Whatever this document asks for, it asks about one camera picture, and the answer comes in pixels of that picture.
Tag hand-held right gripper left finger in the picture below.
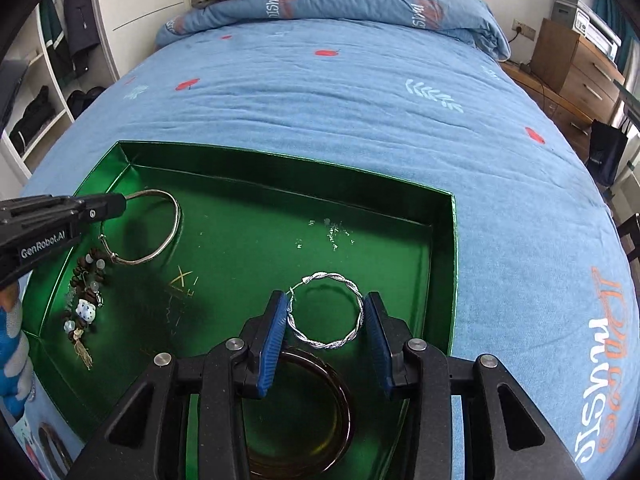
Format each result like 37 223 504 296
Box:
65 290 291 480

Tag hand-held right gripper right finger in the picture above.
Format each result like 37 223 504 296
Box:
364 291 583 480

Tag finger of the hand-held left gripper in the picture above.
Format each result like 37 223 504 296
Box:
76 192 127 222

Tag thin silver bangle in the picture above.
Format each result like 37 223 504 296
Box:
99 188 182 265

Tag twisted silver bangle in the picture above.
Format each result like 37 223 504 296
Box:
284 270 365 351

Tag green metallic tray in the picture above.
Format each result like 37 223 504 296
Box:
22 141 458 480

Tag thick amber bangle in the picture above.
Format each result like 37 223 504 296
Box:
242 350 355 479

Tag black floor bag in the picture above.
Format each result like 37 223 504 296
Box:
67 86 107 117

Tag black folded clothes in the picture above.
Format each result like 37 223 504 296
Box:
10 85 57 157

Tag dark hanging jacket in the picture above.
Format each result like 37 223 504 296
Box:
62 0 102 77

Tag white open wardrobe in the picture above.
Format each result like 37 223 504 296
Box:
0 0 197 183

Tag dark wooden chair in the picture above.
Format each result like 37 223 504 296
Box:
614 209 640 263

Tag dark tote bag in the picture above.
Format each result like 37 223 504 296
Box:
587 119 629 187

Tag low wooden bedside table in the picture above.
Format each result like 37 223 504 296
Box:
500 59 597 162

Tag blue folded duvet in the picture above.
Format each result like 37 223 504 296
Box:
155 0 512 59

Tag wooden drawer chest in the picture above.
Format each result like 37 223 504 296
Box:
530 17 627 112

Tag glass desk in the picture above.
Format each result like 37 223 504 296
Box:
616 81 640 123

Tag white printer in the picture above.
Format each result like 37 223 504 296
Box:
552 0 624 59

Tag teal window curtain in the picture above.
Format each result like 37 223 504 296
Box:
594 0 640 88

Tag brown beaded charm bracelet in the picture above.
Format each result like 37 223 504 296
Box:
62 247 109 372

